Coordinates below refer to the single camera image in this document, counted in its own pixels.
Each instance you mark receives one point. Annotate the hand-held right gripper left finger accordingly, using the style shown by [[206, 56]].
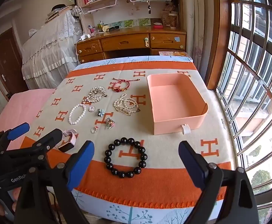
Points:
[[83, 161]]

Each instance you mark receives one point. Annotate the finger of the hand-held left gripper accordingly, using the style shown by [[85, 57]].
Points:
[[18, 130], [49, 138]]

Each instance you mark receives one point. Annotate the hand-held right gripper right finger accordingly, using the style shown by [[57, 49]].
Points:
[[189, 162]]

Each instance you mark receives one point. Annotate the pink smart watch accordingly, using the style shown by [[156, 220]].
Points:
[[67, 144]]

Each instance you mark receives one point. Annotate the colourful beaded brooch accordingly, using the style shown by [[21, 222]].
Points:
[[109, 123]]

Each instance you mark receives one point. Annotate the round pearl brooch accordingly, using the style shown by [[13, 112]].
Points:
[[92, 108]]

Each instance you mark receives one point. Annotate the pink box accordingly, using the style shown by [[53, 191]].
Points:
[[175, 100]]

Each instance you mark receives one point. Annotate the person's left hand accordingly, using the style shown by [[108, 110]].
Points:
[[14, 196]]

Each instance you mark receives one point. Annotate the pink blanket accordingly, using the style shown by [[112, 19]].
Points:
[[19, 112]]

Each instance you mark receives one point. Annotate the orange and beige patterned blanket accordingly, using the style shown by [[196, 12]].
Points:
[[164, 182]]

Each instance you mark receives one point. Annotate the brown wooden door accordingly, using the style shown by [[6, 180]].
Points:
[[5, 60]]

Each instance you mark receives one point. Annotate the lace covered piano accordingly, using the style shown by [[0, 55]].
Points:
[[49, 51]]

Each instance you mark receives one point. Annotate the metal window grille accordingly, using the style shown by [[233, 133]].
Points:
[[250, 74]]

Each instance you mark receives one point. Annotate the white charger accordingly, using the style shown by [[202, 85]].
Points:
[[85, 37]]

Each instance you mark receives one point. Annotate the orange magazine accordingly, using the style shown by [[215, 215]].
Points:
[[173, 53]]

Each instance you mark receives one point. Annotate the wooden desk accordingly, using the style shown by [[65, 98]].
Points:
[[126, 42]]

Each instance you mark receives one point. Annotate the green hook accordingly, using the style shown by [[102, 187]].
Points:
[[146, 42]]

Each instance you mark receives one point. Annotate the black flashlight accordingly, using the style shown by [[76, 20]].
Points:
[[114, 28]]

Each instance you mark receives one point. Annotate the black hat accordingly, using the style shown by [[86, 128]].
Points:
[[58, 6]]

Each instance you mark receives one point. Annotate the red box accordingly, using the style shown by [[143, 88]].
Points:
[[158, 26]]

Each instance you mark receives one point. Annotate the wooden bookshelf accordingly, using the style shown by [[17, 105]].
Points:
[[98, 7]]

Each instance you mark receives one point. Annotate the brown plush toy with jar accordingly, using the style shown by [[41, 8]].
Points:
[[171, 17]]

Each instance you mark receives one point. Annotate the pale floral curtain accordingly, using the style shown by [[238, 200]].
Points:
[[196, 16]]

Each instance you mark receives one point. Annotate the hanging keys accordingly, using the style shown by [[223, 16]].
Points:
[[149, 9]]

